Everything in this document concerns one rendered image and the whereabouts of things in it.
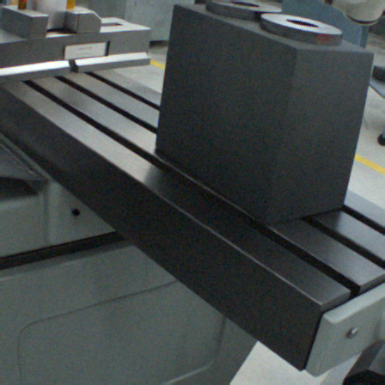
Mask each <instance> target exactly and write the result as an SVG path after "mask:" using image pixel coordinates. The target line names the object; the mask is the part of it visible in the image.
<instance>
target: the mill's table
mask: <svg viewBox="0 0 385 385"><path fill-rule="evenodd" d="M160 101H161V93H160V92H158V91H156V90H154V89H152V88H150V87H148V86H146V85H144V84H142V83H140V82H136V81H134V80H132V79H130V78H129V77H127V76H124V75H122V74H120V73H118V72H117V71H115V70H96V71H90V72H85V73H76V72H75V71H71V72H70V74H69V75H64V76H53V77H45V78H37V79H35V80H25V81H21V82H8V83H6V84H0V132H1V133H2V134H3V135H4V136H5V137H6V138H8V139H9V141H10V142H12V143H13V144H14V145H15V146H16V147H17V148H18V149H20V150H21V151H22V152H23V153H24V154H25V155H26V156H29V157H30V158H31V159H32V160H33V161H34V162H36V163H37V164H38V165H40V167H41V168H43V169H44V170H45V171H46V172H47V173H48V174H49V175H51V176H52V178H53V179H54V180H55V181H56V182H57V183H59V184H60V185H61V186H63V187H64V188H65V189H66V190H68V191H69V192H70V193H72V194H73V195H74V196H75V197H77V198H78V199H79V200H81V201H82V203H83V204H84V205H86V206H87V207H88V208H89V209H90V210H91V211H92V212H94V213H95V214H96V215H97V216H99V217H100V218H101V219H103V221H104V222H105V223H107V224H108V225H109V226H110V227H112V228H114V229H115V230H117V231H118V232H119V233H120V234H121V235H122V236H123V237H124V238H125V239H126V240H127V241H129V242H130V243H131V244H132V245H135V246H136V247H137V248H139V249H140V250H141V252H142V253H144V254H145V255H146V256H148V257H149V258H150V259H152V260H154V261H155V262H156V263H157V264H158V265H159V266H161V267H162V268H163V269H164V271H166V272H168V273H169V274H171V275H172V276H173V277H174V278H176V279H177V280H178V281H180V282H181V283H182V284H184V285H185V286H186V287H187V288H189V289H190V290H191V291H193V292H194V293H195V294H196V295H198V296H199V297H200V298H202V299H204V300H205V301H206V302H208V303H209V304H210V305H211V306H212V307H213V308H214V309H216V310H217V311H218V312H220V313H221V314H222V315H224V316H225V317H226V318H227V319H229V320H230V321H233V322H234V323H235V324H236V325H237V326H238V327H239V328H241V329H242V330H243V331H244V332H246V333H248V334H250V335H251V336H252V337H253V338H255V339H256V340H257V341H259V342H260V343H261V344H263V345H264V346H265V347H267V348H268V349H270V350H272V351H273V353H275V354H276V355H278V356H279V357H281V358H282V359H283V360H285V361H286V363H288V364H289V365H292V366H293V367H294V368H295V369H297V370H298V371H300V372H302V371H303V370H306V371H307V372H308V373H309V374H310V375H312V376H313V377H317V376H320V375H322V374H323V373H325V372H327V371H328V370H330V369H332V368H334V366H336V365H338V364H341V363H343V362H344V361H346V360H348V359H349V358H351V357H353V356H355V355H357V354H358V353H360V352H361V351H364V350H366V349H368V348H369V347H371V346H372V345H374V344H375V343H376V342H378V341H380V340H385V210H384V209H383V208H382V207H380V206H378V205H376V204H374V203H372V202H370V201H369V200H368V199H365V198H363V197H361V196H359V195H358V194H356V193H354V192H352V191H350V190H348V189H347V194H346V197H345V203H344V206H343V207H342V208H338V209H335V210H334V211H327V212H322V213H319V214H314V215H310V216H306V217H299V218H294V219H291V220H286V222H282V223H275V224H269V225H265V224H263V223H262V222H261V221H259V220H258V219H256V218H255V217H254V216H253V215H252V214H250V213H249V212H248V211H245V210H243V209H242V208H241V207H240V206H239V205H237V204H235V203H234V202H233V201H231V200H230V199H228V198H227V197H226V196H224V195H223V194H221V193H220V192H219V191H218V190H216V189H215V188H213V187H211V185H209V184H208V183H207V182H205V181H204V180H202V179H200V178H199V177H198V176H196V175H195V174H193V173H192V172H190V170H189V169H187V168H185V167H183V166H182V165H180V164H179V163H178V162H177V161H175V160H174V159H172V158H171V157H169V156H168V155H167V154H165V153H164V152H163V151H161V150H159V149H158V148H157V147H156V133H157V125H158V117H159V109H160Z"/></svg>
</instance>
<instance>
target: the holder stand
mask: <svg viewBox="0 0 385 385"><path fill-rule="evenodd" d="M342 35H343V32H342V31H341V30H340V29H338V28H336V27H333V26H330V25H327V24H323V23H320V22H318V21H312V20H308V19H303V18H299V17H298V16H291V15H282V10H281V9H280V8H277V7H275V6H272V5H269V4H265V3H258V2H254V1H248V0H206V4H189V3H177V4H175V5H174V8H173V15H172V22H171V28H170V36H169V37H168V49H167V57H166V64H165V71H164V79H163V87H162V93H161V101H160V109H159V117H158V125H157V133H156V147H157V148H158V149H159V150H161V151H163V152H164V153H165V154H167V155H168V156H169V157H171V158H172V159H174V160H175V161H177V162H178V163H179V164H180V165H182V166H183V167H185V168H187V169H189V170H190V172H192V173H193V174H195V175H196V176H198V177H199V178H200V179H202V180H204V181H205V182H207V183H208V184H209V185H211V187H213V188H215V189H216V190H218V191H219V192H220V193H221V194H223V195H224V196H226V197H227V198H228V199H230V200H231V201H233V202H234V203H235V204H237V205H239V206H240V207H241V208H242V209H243V210H245V211H248V212H249V213H250V214H252V215H253V216H254V217H255V218H256V219H258V220H259V221H261V222H262V223H263V224H265V225H269V224H275V223H282V222H286V220H291V219H294V218H299V217H306V216H310V215H314V214H319V213H322V212H327V211H334V210H335V209H338V208H342V207H343V206H344V203H345V197H346V194H347V187H348V184H349V180H350V177H351V171H352V167H353V163H354V159H355V152H356V148H357V146H358V140H359V133H360V130H361V126H362V119H363V116H364V106H365V104H366V101H367V98H366V97H367V94H368V90H369V84H370V75H371V71H372V69H371V68H372V65H373V63H374V62H373V59H374V56H375V54H374V53H373V52H372V51H369V50H366V49H364V48H363V47H361V46H357V45H354V44H352V43H349V42H346V41H345V40H342V39H343V38H342Z"/></svg>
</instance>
